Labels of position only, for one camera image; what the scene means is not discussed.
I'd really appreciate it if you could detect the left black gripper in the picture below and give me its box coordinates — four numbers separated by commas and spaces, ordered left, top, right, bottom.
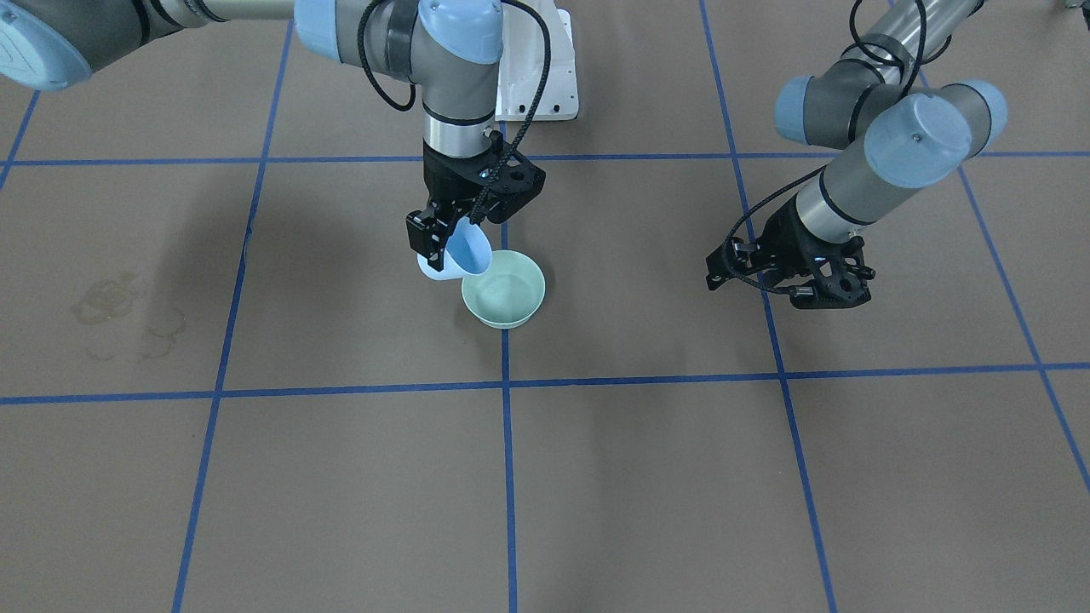
705, 199, 832, 291

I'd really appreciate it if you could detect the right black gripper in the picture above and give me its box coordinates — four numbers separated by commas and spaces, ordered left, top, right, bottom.
405, 143, 502, 274

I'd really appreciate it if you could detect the light blue plastic cup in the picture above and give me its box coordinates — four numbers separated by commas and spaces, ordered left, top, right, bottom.
416, 217, 493, 283

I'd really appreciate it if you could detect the mint green ceramic bowl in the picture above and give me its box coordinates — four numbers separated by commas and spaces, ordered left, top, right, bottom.
461, 249, 546, 329

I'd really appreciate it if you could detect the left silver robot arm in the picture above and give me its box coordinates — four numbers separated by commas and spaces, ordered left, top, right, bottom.
706, 1, 1009, 309

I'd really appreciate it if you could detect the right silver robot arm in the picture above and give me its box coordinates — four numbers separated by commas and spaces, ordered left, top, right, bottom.
3, 1, 505, 279

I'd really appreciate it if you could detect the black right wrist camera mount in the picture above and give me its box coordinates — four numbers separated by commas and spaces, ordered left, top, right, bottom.
472, 152, 548, 225

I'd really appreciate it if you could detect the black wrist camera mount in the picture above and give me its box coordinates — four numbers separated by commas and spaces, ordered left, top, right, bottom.
472, 152, 548, 225
788, 236, 876, 310

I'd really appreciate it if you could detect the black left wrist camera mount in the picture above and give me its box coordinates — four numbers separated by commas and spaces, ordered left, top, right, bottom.
788, 236, 876, 310

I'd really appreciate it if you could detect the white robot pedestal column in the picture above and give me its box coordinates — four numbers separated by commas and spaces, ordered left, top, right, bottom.
495, 1, 580, 122

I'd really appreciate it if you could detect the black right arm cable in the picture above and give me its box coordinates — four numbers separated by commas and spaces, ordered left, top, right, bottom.
356, 0, 553, 224

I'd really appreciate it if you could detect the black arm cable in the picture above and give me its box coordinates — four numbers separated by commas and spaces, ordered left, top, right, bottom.
356, 0, 553, 224
720, 0, 946, 295

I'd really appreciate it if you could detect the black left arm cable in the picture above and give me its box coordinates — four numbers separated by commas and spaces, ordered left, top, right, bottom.
720, 0, 946, 295

